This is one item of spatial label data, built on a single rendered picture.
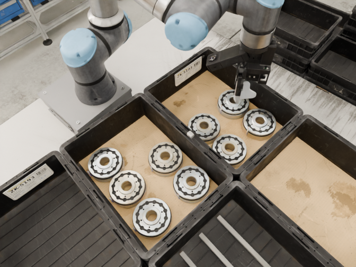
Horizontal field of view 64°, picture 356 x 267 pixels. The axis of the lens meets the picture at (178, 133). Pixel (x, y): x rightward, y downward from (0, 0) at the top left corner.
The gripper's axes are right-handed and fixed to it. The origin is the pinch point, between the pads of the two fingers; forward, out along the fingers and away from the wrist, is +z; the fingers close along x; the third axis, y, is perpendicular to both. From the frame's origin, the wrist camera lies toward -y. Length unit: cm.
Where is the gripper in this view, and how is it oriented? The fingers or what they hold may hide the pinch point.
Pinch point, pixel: (235, 92)
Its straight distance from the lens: 88.0
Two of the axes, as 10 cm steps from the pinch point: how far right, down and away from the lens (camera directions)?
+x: 1.6, -8.4, 5.1
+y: 9.9, 1.2, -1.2
